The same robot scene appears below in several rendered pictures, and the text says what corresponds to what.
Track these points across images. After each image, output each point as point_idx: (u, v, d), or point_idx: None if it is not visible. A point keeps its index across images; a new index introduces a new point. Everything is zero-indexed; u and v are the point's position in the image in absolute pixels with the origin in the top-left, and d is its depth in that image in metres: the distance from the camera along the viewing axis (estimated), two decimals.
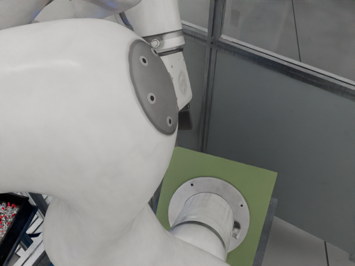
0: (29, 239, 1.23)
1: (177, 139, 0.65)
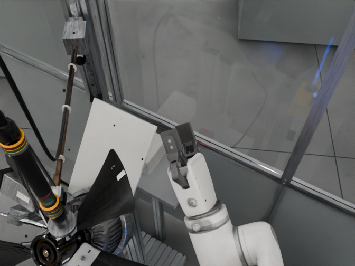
0: None
1: (162, 140, 0.67)
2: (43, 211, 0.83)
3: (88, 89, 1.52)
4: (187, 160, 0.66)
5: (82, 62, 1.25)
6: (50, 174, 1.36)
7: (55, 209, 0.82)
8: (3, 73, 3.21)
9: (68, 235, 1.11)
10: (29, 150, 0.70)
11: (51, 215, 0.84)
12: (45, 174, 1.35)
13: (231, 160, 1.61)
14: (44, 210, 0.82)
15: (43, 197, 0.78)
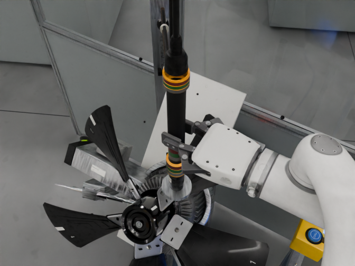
0: None
1: (168, 144, 0.70)
2: (170, 169, 0.77)
3: (156, 62, 1.46)
4: (193, 147, 0.66)
5: None
6: (125, 148, 1.30)
7: None
8: (33, 60, 3.14)
9: (163, 205, 1.04)
10: None
11: (177, 173, 0.77)
12: (121, 146, 1.29)
13: (301, 137, 1.55)
14: (173, 167, 0.76)
15: None
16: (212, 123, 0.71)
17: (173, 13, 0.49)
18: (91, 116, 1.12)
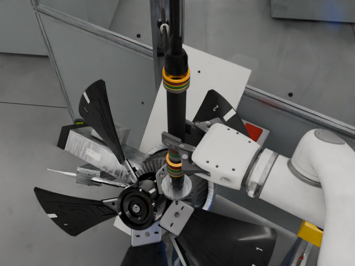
0: None
1: (168, 144, 0.70)
2: (170, 168, 0.77)
3: (155, 41, 1.38)
4: (193, 147, 0.66)
5: None
6: (122, 130, 1.22)
7: None
8: (29, 51, 3.06)
9: None
10: None
11: (177, 173, 0.77)
12: (117, 129, 1.21)
13: (308, 122, 1.47)
14: (173, 167, 0.76)
15: None
16: (212, 123, 0.71)
17: (173, 12, 0.49)
18: (85, 94, 1.04)
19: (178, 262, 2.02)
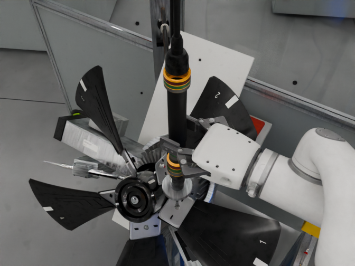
0: None
1: (167, 149, 0.70)
2: (170, 168, 0.77)
3: (155, 31, 1.34)
4: (192, 150, 0.66)
5: None
6: (121, 121, 1.19)
7: None
8: (28, 46, 3.03)
9: (161, 178, 0.93)
10: None
11: (178, 173, 0.77)
12: (115, 120, 1.17)
13: (311, 114, 1.44)
14: (173, 167, 0.76)
15: None
16: (216, 121, 0.71)
17: (174, 12, 0.49)
18: (81, 81, 1.00)
19: (178, 259, 1.98)
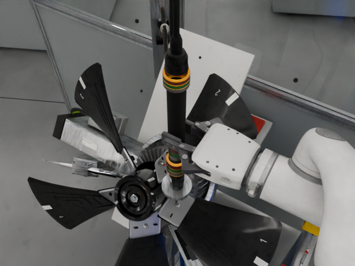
0: None
1: (168, 144, 0.70)
2: (170, 168, 0.77)
3: (155, 29, 1.34)
4: (193, 147, 0.66)
5: None
6: (120, 119, 1.18)
7: None
8: (27, 45, 3.02)
9: (161, 177, 0.92)
10: None
11: (177, 173, 0.77)
12: (115, 118, 1.16)
13: (312, 113, 1.43)
14: (173, 167, 0.76)
15: None
16: (212, 123, 0.71)
17: (173, 12, 0.49)
18: (81, 79, 0.99)
19: (178, 258, 1.97)
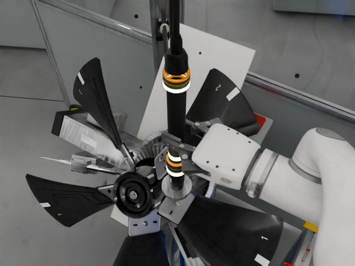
0: None
1: (168, 144, 0.70)
2: (170, 168, 0.77)
3: (154, 25, 1.32)
4: (193, 147, 0.66)
5: None
6: (120, 116, 1.17)
7: None
8: (27, 44, 3.01)
9: (161, 173, 0.91)
10: None
11: (177, 173, 0.77)
12: (114, 114, 1.15)
13: (313, 110, 1.41)
14: (173, 167, 0.76)
15: None
16: (212, 123, 0.71)
17: (173, 12, 0.49)
18: (79, 74, 0.98)
19: (178, 257, 1.96)
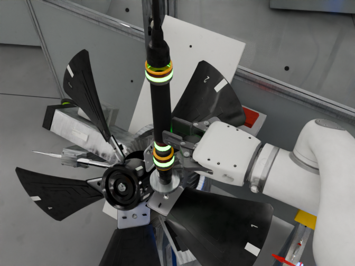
0: None
1: (170, 143, 0.70)
2: (157, 162, 0.77)
3: (147, 19, 1.32)
4: (194, 145, 0.66)
5: None
6: (111, 110, 1.16)
7: (170, 159, 0.77)
8: (23, 41, 3.00)
9: (150, 165, 0.91)
10: None
11: (164, 167, 0.78)
12: (105, 108, 1.15)
13: (306, 105, 1.41)
14: (159, 160, 0.76)
15: (164, 143, 0.72)
16: (211, 123, 0.70)
17: (152, 5, 0.50)
18: (68, 67, 0.98)
19: None
